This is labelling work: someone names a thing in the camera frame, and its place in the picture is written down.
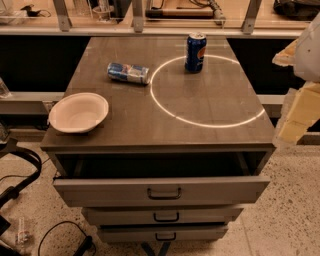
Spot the top drawer with black handle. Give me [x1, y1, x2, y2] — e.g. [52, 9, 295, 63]
[54, 176, 269, 207]

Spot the metal railing frame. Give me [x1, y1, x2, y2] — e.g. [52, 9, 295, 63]
[0, 0, 309, 38]

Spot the bottom drawer with black handle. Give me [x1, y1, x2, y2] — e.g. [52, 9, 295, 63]
[97, 223, 228, 243]

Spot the black cable on floor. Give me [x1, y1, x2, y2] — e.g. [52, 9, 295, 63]
[37, 220, 97, 256]

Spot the blue pepsi can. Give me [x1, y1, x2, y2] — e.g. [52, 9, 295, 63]
[185, 32, 207, 73]

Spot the drawer with black handle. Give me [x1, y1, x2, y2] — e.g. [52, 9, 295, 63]
[54, 176, 269, 207]
[97, 223, 228, 243]
[82, 206, 243, 226]

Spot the black strap at left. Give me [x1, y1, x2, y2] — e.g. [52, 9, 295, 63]
[0, 138, 43, 209]

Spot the white paper bowl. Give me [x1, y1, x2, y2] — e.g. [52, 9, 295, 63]
[49, 93, 109, 133]

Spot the redbull can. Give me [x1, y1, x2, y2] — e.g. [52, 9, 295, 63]
[107, 63, 149, 85]

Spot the clear plastic bottle on floor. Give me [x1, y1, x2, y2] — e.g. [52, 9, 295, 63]
[16, 217, 29, 246]

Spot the grey drawer cabinet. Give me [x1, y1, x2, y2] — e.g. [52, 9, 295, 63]
[42, 36, 274, 256]

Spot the middle drawer with black handle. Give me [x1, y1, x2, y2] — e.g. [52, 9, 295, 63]
[82, 206, 243, 226]

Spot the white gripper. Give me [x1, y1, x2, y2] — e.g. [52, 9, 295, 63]
[272, 13, 320, 145]

